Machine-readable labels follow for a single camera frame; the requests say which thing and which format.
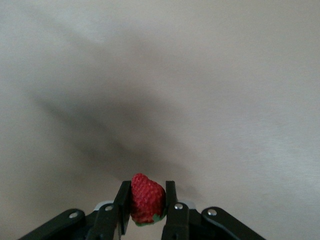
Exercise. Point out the red strawberry green calyx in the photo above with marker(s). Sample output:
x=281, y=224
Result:
x=146, y=197

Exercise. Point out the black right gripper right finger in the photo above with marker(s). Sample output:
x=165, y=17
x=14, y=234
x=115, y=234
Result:
x=172, y=200

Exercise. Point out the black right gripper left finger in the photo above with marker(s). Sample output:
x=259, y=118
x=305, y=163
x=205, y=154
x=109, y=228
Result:
x=122, y=200

